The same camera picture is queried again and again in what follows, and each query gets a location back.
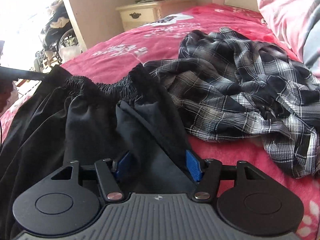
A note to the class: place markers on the grey-blue cloth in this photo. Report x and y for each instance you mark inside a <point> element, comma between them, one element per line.
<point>312,45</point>

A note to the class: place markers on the black and white plaid shirt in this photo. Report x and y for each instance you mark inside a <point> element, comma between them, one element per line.
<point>225,85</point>

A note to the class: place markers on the heap of clothes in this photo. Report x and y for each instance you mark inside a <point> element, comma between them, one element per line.
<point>57,17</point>

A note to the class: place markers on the wheelchair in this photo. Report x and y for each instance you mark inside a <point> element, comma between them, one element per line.
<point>53,50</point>

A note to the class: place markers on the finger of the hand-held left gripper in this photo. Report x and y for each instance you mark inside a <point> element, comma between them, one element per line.
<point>22,73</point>

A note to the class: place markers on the pink pillow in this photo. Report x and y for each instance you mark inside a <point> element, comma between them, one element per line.
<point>282,17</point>

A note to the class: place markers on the dark grey shorts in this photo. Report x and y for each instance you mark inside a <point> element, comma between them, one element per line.
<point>50,120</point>

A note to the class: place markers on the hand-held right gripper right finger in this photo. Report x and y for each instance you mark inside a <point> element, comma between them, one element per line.
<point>193,165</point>

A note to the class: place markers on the cream nightstand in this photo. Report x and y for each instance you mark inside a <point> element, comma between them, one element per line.
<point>140,15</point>

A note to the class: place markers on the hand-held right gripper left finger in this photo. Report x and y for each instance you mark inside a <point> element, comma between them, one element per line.
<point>123,163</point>

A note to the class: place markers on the red floral blanket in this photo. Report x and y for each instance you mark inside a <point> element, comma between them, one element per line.
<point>120,52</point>

